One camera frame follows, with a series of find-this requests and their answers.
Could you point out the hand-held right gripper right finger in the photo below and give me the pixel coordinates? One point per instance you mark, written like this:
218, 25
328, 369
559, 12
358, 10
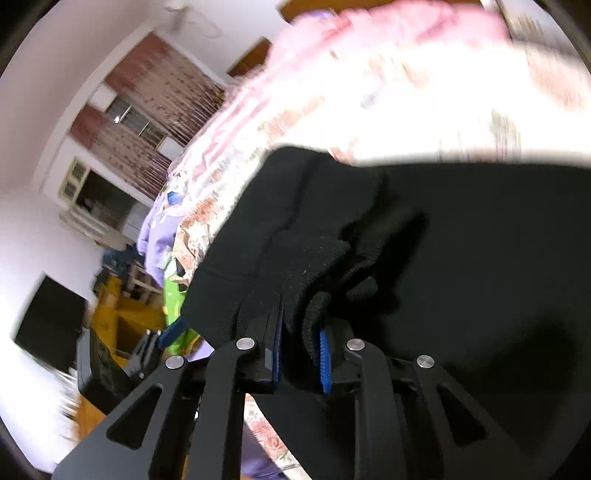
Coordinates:
325, 364

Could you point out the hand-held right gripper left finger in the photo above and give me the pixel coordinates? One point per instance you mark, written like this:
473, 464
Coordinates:
276, 355

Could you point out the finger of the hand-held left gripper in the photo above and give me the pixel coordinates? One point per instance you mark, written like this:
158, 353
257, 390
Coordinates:
171, 333

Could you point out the black pants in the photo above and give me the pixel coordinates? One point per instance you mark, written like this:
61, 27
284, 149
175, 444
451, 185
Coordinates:
461, 277

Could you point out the yellow wooden furniture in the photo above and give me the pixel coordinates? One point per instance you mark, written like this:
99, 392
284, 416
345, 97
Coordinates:
129, 318

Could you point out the black television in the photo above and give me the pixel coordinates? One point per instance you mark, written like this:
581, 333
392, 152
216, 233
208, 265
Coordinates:
51, 318

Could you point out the purple cloth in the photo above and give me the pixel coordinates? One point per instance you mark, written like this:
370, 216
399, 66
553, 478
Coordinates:
154, 235

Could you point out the window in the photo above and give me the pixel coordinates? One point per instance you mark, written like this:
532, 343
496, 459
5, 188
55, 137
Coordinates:
124, 113

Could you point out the red patterned curtain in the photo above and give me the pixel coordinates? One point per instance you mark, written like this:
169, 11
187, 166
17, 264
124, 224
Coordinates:
161, 83

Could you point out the floral bed sheet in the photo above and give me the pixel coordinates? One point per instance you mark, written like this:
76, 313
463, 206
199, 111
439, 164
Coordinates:
461, 115

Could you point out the brown wooden nightstand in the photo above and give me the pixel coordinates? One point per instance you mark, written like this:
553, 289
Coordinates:
251, 57

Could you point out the pink quilt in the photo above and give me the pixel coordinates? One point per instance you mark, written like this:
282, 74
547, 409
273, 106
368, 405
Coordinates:
369, 46

